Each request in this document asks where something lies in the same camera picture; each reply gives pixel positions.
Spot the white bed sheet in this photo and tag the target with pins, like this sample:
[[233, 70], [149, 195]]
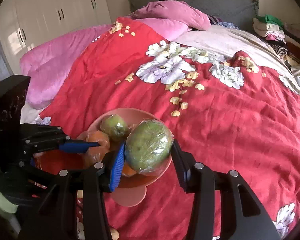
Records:
[[30, 115]]

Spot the pile of folded clothes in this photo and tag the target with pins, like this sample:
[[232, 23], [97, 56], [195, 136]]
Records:
[[272, 30]]

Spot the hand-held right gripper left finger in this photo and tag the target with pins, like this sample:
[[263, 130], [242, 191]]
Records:
[[117, 166]]

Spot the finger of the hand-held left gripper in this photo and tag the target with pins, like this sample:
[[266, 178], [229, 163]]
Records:
[[77, 146], [30, 173]]

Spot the pink quilt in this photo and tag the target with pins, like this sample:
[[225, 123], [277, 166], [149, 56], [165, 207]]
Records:
[[55, 62]]

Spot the pink pillow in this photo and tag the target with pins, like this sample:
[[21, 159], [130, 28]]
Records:
[[170, 12]]

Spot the blue patterned cloth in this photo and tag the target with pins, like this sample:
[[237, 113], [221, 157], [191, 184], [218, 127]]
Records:
[[225, 25]]

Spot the white wardrobe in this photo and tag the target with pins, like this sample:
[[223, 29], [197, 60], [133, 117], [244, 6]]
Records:
[[52, 5]]

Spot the beige blanket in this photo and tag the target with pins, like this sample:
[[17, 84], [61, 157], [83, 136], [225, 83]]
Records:
[[227, 41]]

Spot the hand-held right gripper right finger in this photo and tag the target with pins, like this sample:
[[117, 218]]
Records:
[[180, 168]]

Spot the red floral blanket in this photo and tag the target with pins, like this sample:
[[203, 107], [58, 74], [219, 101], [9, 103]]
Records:
[[227, 130]]

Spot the pink plastic plate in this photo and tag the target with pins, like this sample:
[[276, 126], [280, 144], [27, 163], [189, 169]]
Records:
[[130, 197]]

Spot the green garment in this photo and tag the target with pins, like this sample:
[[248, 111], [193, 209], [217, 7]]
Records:
[[0, 197]]

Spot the grey padded headboard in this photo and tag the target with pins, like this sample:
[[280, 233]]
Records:
[[215, 2]]

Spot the plastic-wrapped green citrus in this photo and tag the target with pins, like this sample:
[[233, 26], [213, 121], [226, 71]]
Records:
[[148, 150], [113, 127]]

